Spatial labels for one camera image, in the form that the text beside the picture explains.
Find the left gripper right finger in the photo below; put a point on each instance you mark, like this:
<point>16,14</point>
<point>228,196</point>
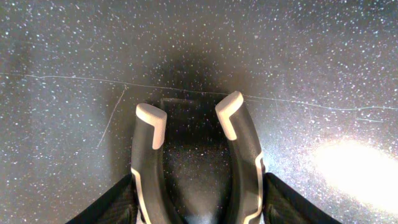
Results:
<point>286,205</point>

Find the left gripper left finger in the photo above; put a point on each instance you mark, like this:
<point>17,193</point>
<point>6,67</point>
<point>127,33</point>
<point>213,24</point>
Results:
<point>115,205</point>

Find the black and white pliers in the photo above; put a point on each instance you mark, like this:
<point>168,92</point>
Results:
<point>146,155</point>

